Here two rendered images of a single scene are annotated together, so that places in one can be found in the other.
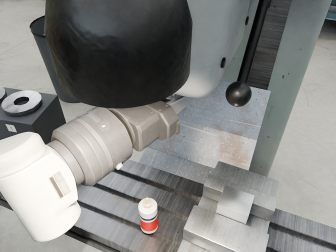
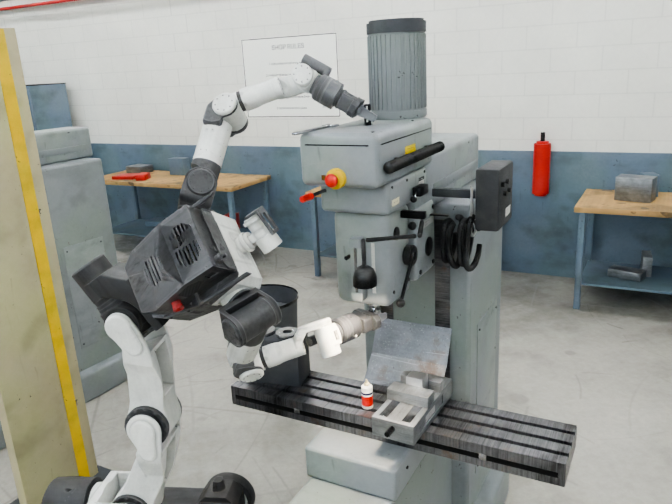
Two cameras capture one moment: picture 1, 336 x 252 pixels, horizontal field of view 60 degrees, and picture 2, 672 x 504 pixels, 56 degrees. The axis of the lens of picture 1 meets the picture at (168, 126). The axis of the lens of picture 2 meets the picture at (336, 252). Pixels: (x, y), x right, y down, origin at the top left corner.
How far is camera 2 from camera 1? 173 cm
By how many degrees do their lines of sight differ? 25
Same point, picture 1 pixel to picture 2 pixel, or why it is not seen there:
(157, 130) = (371, 324)
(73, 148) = (341, 323)
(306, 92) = (581, 382)
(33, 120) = not seen: hidden behind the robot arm
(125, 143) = (358, 325)
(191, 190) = not seen: hidden behind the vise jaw
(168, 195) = (380, 394)
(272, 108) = (456, 342)
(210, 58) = (388, 289)
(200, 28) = (384, 280)
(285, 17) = (448, 279)
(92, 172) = (347, 332)
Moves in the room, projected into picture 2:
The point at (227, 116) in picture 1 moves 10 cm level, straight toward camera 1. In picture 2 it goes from (424, 349) to (419, 360)
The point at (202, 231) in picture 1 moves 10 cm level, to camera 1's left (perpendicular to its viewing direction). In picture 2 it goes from (397, 389) to (368, 389)
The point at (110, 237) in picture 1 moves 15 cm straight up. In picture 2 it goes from (342, 410) to (340, 372)
